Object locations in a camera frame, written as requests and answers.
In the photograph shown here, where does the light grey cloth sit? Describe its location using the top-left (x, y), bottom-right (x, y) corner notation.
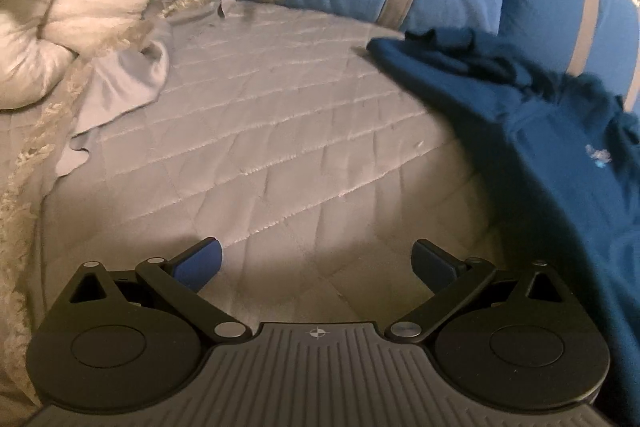
top-left (55, 0), bottom-right (235, 178)

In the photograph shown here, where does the dark blue sweatshirt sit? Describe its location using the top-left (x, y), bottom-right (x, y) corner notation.
top-left (367, 27), bottom-right (639, 426)

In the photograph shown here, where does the right blue striped pillow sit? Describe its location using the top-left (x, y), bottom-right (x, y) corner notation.
top-left (499, 0), bottom-right (639, 114)

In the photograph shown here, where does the grey quilted bed cover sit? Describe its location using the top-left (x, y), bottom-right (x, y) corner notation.
top-left (0, 0), bottom-right (507, 425)

